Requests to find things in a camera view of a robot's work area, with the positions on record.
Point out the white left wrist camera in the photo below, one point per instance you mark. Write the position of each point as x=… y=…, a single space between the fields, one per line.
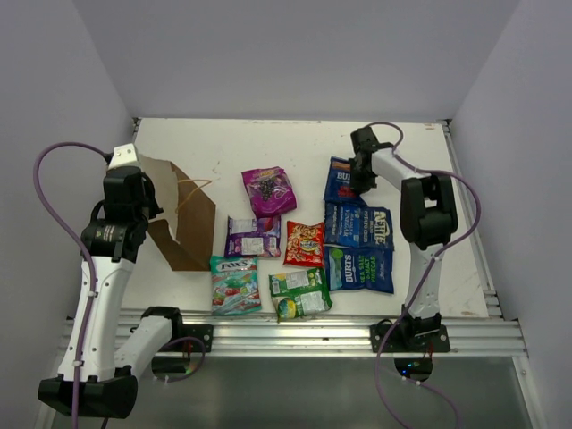
x=124 y=155

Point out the green snack packet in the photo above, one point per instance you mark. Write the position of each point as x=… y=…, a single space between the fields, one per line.
x=299 y=294

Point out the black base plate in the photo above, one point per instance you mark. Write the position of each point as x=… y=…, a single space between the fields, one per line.
x=193 y=332
x=412 y=335

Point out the purple white snack packet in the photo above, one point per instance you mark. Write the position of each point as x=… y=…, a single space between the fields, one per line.
x=259 y=237

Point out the red snack packet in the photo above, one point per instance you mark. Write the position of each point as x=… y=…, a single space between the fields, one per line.
x=305 y=245

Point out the blue Burts sea salt bag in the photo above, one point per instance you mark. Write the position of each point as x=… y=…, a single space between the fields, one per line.
x=349 y=269

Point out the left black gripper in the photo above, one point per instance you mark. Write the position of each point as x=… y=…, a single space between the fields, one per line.
x=154 y=208

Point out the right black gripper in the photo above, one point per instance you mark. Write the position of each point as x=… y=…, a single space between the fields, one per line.
x=362 y=187

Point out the blue Burts chips top bag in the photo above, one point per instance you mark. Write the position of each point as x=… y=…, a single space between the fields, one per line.
x=337 y=188

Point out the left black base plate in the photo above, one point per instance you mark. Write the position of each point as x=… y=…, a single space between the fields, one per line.
x=193 y=332

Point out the blue Kettle chips bag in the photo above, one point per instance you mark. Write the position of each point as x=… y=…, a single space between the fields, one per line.
x=353 y=226

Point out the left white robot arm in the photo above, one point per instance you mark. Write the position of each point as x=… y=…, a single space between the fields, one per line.
x=95 y=378

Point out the brown paper bag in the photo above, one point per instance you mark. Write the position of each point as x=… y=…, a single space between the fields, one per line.
x=184 y=231

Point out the purple grape candy bag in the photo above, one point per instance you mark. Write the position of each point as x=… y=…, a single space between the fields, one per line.
x=269 y=191

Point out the teal Fox's candy bag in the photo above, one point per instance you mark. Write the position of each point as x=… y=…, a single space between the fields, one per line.
x=235 y=288

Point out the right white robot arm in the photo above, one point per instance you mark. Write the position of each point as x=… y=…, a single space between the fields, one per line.
x=428 y=219

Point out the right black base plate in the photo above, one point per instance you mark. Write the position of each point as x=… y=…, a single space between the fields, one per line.
x=412 y=335

